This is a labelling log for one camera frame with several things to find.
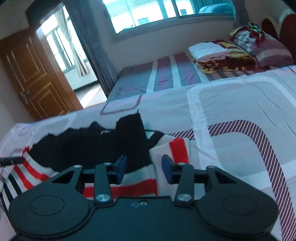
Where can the checked red pillow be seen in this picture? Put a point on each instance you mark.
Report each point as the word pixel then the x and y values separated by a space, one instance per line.
pixel 265 49

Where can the window with teal frame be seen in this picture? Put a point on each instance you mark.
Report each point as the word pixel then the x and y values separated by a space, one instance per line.
pixel 133 18

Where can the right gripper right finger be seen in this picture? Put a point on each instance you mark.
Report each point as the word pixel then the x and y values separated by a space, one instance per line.
pixel 224 203

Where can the grey left curtain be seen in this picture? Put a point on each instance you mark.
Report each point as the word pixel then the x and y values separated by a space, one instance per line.
pixel 83 20

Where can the striped purple mattress cover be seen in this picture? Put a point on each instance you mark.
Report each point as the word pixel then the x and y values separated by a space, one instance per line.
pixel 173 71

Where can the red white headboard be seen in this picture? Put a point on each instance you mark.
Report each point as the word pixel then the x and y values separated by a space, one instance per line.
pixel 283 29

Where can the patterned white bed sheet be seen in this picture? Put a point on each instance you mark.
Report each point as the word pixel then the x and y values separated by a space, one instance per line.
pixel 243 125

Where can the folded white cloth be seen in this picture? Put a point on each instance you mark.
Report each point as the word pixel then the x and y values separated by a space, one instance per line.
pixel 204 52

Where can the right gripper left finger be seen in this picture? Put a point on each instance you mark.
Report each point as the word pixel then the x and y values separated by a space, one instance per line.
pixel 57 207

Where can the brown wooden door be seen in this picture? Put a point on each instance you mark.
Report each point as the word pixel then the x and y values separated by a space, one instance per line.
pixel 30 64

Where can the metal door handle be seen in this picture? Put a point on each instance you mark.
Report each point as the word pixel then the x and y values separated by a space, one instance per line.
pixel 24 95

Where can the folded red yellow blanket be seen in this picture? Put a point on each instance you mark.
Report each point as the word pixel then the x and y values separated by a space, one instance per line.
pixel 239 60

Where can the striped knit sweater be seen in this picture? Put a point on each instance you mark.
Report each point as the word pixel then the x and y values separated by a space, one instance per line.
pixel 94 145

